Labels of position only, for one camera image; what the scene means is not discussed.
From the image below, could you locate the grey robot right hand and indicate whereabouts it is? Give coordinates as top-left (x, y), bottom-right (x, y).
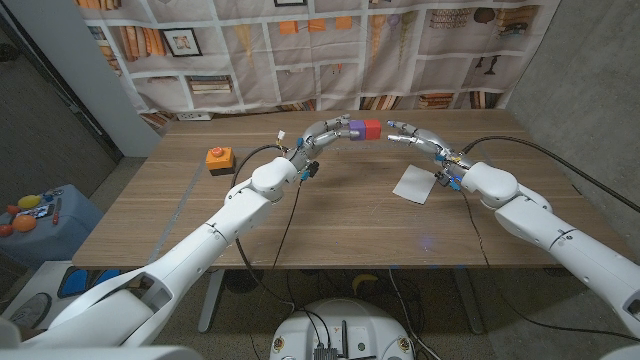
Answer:
top-left (385, 119), bottom-right (476, 176)

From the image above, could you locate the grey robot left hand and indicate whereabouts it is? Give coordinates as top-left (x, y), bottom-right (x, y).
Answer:
top-left (288, 113), bottom-right (362, 173)

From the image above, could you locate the orange toy fruit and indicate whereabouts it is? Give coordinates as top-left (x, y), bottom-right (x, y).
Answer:
top-left (11, 214), bottom-right (38, 233)

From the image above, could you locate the white paper sheet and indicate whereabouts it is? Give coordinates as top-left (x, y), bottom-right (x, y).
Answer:
top-left (392, 164), bottom-right (439, 206)

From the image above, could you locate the printed bookshelf backdrop cloth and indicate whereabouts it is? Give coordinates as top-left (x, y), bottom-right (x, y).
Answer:
top-left (74, 0), bottom-right (564, 132)

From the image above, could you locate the orange emergency stop box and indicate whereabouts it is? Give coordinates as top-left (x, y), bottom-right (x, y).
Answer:
top-left (205, 146), bottom-right (236, 177)

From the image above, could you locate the yellow banana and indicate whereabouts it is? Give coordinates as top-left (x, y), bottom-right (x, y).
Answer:
top-left (351, 273), bottom-right (380, 295)

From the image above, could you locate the black round floor object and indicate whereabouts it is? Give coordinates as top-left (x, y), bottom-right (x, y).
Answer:
top-left (222, 268), bottom-right (265, 295)

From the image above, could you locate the grey table leg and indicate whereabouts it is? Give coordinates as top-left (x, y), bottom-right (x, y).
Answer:
top-left (452, 268), bottom-right (486, 335)
top-left (197, 268), bottom-right (226, 335)

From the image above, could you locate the white robot torso base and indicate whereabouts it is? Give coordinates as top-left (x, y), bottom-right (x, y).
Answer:
top-left (269, 298), bottom-right (415, 360)

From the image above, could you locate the blue foot pad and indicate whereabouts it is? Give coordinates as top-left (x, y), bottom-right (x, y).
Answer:
top-left (59, 269), bottom-right (91, 299)
top-left (90, 268), bottom-right (123, 295)

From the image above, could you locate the white floor board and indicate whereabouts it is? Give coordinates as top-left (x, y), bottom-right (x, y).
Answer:
top-left (9, 260), bottom-right (71, 321)

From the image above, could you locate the grey sneaker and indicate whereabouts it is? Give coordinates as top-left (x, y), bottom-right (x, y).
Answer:
top-left (9, 292), bottom-right (53, 330)

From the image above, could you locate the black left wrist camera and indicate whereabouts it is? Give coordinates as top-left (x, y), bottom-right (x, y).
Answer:
top-left (299, 159), bottom-right (321, 182)

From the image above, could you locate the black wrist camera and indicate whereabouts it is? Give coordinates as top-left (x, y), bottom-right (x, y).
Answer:
top-left (433, 169), bottom-right (464, 192)
top-left (299, 159), bottom-right (321, 182)

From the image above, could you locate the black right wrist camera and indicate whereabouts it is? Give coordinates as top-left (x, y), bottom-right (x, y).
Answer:
top-left (433, 169), bottom-right (464, 192)

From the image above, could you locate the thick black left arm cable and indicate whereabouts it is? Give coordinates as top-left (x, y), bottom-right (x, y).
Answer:
top-left (230, 143), bottom-right (297, 309)

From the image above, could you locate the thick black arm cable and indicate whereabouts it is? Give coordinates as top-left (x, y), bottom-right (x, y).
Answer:
top-left (459, 135), bottom-right (640, 214)
top-left (230, 143), bottom-right (297, 309)

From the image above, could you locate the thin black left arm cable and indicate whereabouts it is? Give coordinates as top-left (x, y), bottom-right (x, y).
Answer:
top-left (272, 180), bottom-right (305, 271)

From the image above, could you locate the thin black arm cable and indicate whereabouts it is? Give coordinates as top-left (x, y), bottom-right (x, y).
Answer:
top-left (459, 190), bottom-right (494, 271)
top-left (272, 180), bottom-right (305, 271)

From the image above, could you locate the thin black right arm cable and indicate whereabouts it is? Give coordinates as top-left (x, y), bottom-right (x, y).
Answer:
top-left (459, 190), bottom-right (494, 271)

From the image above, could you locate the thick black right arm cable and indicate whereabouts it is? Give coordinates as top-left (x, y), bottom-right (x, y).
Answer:
top-left (459, 135), bottom-right (640, 214)

